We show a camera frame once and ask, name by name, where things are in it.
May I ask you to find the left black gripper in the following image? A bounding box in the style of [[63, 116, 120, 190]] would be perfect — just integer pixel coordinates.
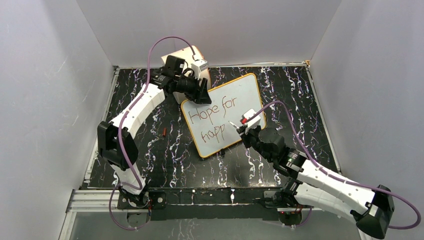
[[175, 73, 212, 105]]

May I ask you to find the white whiteboard marker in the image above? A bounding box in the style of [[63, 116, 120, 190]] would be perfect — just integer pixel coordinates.
[[228, 121, 239, 130]]

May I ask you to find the yellow framed whiteboard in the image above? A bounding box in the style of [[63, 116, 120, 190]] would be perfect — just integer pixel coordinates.
[[181, 73, 263, 158]]

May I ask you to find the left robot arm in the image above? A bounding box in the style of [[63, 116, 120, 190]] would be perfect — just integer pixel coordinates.
[[97, 55, 212, 208]]

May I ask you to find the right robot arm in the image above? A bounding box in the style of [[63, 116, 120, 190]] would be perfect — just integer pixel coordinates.
[[237, 126, 395, 240]]

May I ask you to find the beige cylindrical container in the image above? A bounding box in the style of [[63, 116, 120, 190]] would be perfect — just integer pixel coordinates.
[[160, 45, 212, 90]]

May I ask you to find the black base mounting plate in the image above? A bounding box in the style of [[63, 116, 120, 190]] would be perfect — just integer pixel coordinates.
[[116, 187, 314, 223]]

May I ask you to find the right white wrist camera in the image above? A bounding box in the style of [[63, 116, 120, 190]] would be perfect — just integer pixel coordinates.
[[237, 108, 261, 136]]

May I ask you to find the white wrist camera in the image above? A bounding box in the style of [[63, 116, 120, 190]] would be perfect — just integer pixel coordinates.
[[191, 59, 210, 80], [237, 108, 261, 136]]

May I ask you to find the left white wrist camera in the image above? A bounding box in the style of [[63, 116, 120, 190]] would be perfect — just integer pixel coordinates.
[[191, 59, 210, 80]]

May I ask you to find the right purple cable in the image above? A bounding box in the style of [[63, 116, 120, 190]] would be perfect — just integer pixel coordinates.
[[245, 100, 422, 230]]

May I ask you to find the purple cable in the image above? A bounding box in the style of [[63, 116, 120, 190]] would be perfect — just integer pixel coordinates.
[[108, 36, 200, 231], [245, 100, 422, 230]]

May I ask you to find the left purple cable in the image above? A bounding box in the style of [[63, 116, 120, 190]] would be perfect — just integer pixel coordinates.
[[108, 36, 200, 231]]

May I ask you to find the aluminium frame rail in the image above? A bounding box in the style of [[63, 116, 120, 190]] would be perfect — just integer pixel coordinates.
[[65, 187, 365, 214]]

